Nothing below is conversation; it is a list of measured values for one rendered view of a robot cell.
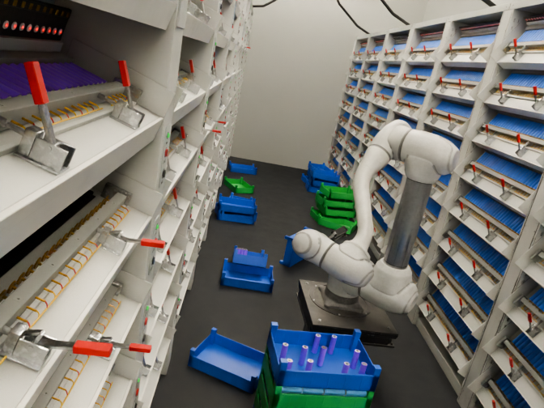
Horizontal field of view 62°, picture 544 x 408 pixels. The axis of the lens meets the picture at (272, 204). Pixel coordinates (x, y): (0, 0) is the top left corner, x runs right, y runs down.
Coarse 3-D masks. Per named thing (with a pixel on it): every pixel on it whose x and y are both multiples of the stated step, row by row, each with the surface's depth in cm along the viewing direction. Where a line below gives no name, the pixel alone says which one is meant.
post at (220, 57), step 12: (228, 12) 206; (228, 24) 208; (216, 48) 210; (228, 48) 219; (216, 60) 212; (216, 96) 217; (216, 108) 219; (204, 144) 224; (204, 180) 229; (192, 276) 246
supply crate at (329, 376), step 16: (272, 336) 141; (288, 336) 146; (304, 336) 147; (352, 336) 150; (272, 352) 137; (288, 352) 143; (336, 352) 148; (352, 352) 150; (272, 368) 134; (304, 368) 137; (320, 368) 138; (336, 368) 140; (368, 368) 139; (288, 384) 128; (304, 384) 129; (320, 384) 130; (336, 384) 130; (352, 384) 131; (368, 384) 132
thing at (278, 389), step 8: (264, 360) 146; (264, 368) 145; (272, 384) 132; (272, 392) 131; (280, 392) 129; (368, 392) 133; (272, 400) 129; (280, 400) 130; (288, 400) 130; (296, 400) 130; (304, 400) 131; (312, 400) 131; (320, 400) 132; (328, 400) 132; (336, 400) 132; (344, 400) 133; (352, 400) 133; (360, 400) 134; (368, 400) 134
